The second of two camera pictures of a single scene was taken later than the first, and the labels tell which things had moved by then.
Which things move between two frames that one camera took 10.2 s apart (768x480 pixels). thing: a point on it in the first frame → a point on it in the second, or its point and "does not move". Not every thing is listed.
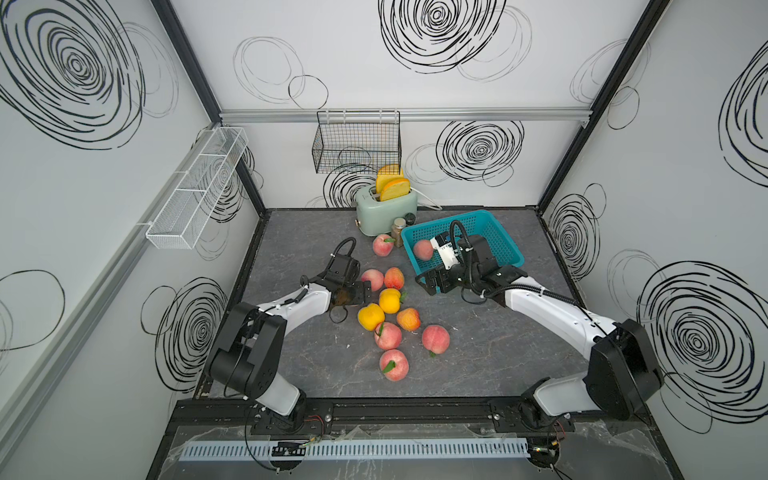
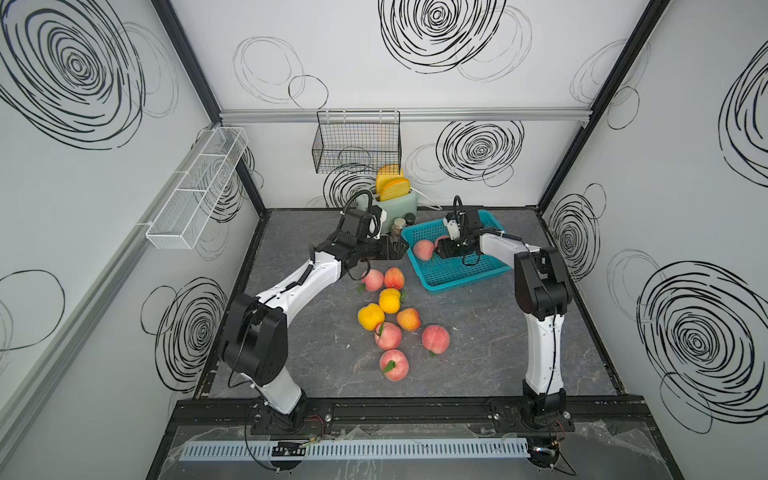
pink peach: (423, 249) does not move
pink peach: (436, 339) does not move
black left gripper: (362, 292) → (394, 253)
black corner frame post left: (169, 15) does not move
